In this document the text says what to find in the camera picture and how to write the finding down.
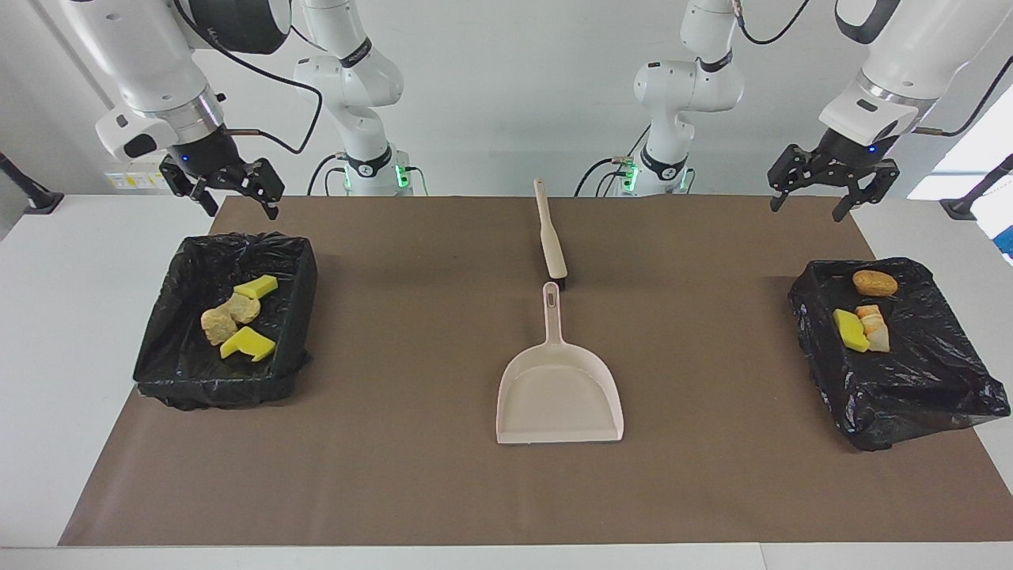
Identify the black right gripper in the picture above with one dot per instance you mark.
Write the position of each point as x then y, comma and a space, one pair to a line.
210, 158

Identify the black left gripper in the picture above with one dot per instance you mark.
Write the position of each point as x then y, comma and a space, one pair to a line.
839, 162

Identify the small yellow green sponge piece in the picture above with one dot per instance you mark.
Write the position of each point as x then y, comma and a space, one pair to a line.
257, 286

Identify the brown oval bread nugget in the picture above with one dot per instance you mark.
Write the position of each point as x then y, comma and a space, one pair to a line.
874, 282

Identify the green topped yellow sponge chunk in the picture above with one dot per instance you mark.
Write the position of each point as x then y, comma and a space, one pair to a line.
849, 329

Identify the toy croissant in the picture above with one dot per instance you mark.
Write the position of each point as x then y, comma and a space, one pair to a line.
873, 326

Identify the notched yellow sponge piece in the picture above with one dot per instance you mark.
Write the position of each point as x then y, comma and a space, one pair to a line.
247, 343

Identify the beige plastic dustpan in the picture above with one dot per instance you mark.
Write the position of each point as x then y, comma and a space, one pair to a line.
558, 396

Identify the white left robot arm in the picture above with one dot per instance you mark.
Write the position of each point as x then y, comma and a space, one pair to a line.
894, 71

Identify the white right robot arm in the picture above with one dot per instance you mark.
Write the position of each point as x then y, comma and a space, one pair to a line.
158, 71

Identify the black bag lined bin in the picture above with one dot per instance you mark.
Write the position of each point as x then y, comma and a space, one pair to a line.
166, 317
910, 380

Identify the white blue object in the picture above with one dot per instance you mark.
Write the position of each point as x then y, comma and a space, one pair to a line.
1007, 241

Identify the brown paper table mat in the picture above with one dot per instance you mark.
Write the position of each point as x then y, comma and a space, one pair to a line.
506, 491

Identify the white wall socket box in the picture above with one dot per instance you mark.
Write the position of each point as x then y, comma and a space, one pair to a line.
146, 176

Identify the black camera stand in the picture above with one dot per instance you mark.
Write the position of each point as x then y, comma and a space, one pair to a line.
961, 207
36, 198

